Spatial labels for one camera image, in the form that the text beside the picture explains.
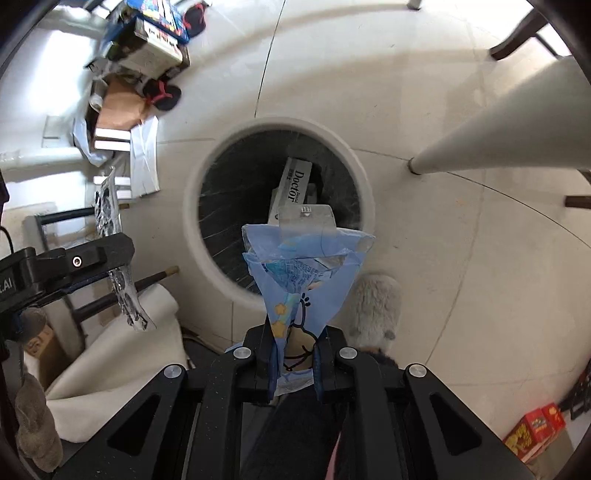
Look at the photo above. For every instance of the person's left hand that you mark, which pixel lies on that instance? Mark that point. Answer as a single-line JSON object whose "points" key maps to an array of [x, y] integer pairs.
{"points": [[39, 415]]}

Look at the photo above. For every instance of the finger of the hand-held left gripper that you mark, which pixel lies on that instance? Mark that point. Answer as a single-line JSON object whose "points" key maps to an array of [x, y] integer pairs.
{"points": [[74, 287], [92, 258]]}

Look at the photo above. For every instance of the grey fuzzy slipper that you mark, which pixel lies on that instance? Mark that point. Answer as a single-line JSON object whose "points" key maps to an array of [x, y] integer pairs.
{"points": [[374, 304]]}

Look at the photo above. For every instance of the red printed box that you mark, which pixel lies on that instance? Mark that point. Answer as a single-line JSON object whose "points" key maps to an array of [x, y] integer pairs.
{"points": [[554, 417], [526, 434]]}

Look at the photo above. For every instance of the blue cartoon print plastic bag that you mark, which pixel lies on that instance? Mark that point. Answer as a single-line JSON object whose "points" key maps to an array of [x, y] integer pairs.
{"points": [[300, 286]]}

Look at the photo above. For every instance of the white round trash bin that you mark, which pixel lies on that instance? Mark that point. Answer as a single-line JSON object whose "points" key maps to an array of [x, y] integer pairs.
{"points": [[240, 194]]}

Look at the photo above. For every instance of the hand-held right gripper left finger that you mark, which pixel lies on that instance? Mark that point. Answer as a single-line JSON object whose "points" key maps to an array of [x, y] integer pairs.
{"points": [[258, 369]]}

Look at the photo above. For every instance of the blue white plastic bag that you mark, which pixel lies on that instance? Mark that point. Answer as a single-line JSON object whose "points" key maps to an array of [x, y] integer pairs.
{"points": [[87, 143]]}

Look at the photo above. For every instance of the white flat box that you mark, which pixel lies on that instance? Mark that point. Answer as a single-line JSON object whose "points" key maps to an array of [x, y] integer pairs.
{"points": [[111, 139]]}

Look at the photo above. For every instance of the clear printed plastic wrapper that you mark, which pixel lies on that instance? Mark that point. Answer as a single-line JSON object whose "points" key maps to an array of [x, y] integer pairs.
{"points": [[107, 207]]}

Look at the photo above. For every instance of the white printed carton box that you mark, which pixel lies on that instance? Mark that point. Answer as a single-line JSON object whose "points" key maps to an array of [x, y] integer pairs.
{"points": [[295, 180]]}

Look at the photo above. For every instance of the white plastic mailer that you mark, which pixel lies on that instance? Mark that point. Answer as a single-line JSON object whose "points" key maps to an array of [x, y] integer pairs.
{"points": [[145, 157]]}

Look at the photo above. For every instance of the white box black print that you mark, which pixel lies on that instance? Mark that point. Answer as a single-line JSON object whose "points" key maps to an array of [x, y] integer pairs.
{"points": [[154, 50]]}

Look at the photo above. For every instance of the white rolled cushion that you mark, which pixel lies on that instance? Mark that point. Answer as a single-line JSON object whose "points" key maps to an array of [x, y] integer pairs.
{"points": [[115, 369]]}

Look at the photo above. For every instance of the brown cardboard box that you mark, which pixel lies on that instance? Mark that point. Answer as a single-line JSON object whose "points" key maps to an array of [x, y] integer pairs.
{"points": [[44, 353]]}

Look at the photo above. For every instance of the white conical table leg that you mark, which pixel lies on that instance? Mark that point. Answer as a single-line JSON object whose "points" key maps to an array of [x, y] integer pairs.
{"points": [[414, 3], [508, 124]]}

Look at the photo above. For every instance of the blue printed box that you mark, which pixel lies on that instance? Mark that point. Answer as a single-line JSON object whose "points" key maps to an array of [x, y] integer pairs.
{"points": [[161, 18]]}

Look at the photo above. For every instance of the dark wooden leg tan tip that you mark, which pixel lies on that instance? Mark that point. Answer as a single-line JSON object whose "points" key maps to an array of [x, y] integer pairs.
{"points": [[154, 280]]}

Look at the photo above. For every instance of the brown cardboard sheet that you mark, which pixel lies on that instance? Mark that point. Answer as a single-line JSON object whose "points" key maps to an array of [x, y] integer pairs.
{"points": [[122, 106]]}

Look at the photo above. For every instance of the dark wooden chair leg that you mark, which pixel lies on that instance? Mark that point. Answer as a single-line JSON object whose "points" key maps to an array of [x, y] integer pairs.
{"points": [[521, 37]]}

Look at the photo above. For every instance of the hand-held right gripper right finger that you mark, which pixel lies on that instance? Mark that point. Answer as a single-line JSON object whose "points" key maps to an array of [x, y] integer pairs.
{"points": [[330, 369]]}

